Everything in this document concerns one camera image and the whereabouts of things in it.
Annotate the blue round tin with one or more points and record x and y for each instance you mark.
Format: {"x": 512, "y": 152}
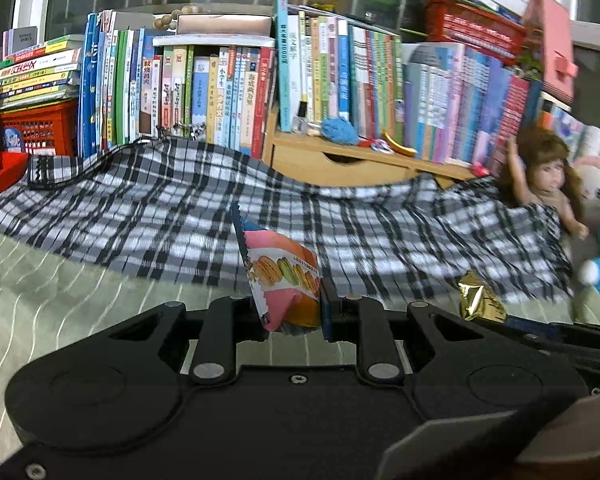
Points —
{"x": 11, "y": 138}

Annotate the flat brown box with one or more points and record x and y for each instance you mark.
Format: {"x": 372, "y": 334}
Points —
{"x": 220, "y": 25}

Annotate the red plastic tray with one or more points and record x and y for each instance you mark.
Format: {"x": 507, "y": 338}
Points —
{"x": 5, "y": 175}

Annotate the small gold wrapper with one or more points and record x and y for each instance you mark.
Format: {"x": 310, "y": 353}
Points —
{"x": 477, "y": 300}

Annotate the yellow curved toy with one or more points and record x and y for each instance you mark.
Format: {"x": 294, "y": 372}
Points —
{"x": 402, "y": 149}

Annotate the nail polish bottle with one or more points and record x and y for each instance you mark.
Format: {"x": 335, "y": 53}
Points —
{"x": 300, "y": 122}

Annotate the small striped round trinket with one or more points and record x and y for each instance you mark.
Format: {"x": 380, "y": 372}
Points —
{"x": 380, "y": 145}

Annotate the green grid bedsheet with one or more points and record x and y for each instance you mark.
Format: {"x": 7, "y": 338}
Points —
{"x": 55, "y": 300}

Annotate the black white plaid blanket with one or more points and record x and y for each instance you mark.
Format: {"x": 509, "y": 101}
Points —
{"x": 155, "y": 200}

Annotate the red plastic crate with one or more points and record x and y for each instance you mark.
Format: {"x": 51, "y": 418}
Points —
{"x": 45, "y": 125}

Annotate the red plastic basket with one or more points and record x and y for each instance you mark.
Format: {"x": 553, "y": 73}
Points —
{"x": 472, "y": 25}

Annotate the stack of lying books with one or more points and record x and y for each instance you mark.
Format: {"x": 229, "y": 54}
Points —
{"x": 40, "y": 75}

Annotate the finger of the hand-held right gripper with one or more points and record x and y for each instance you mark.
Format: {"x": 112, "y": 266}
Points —
{"x": 540, "y": 332}

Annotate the pink storage box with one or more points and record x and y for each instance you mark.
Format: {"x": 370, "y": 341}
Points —
{"x": 552, "y": 45}

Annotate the brown-haired doll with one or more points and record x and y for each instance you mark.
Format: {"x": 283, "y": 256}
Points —
{"x": 545, "y": 170}

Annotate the blue yarn ball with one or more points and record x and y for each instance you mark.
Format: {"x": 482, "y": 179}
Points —
{"x": 340, "y": 130}

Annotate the row of upright books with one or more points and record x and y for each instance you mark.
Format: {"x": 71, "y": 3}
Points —
{"x": 330, "y": 70}

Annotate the pink macaron snack packet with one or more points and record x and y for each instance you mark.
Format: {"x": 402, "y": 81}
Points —
{"x": 285, "y": 280}

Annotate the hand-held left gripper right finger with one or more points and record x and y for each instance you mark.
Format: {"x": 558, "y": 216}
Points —
{"x": 327, "y": 310}

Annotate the wooden drawer organizer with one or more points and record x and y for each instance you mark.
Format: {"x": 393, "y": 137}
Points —
{"x": 370, "y": 170}

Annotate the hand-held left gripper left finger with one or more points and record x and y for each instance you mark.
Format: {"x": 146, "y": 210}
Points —
{"x": 225, "y": 330}

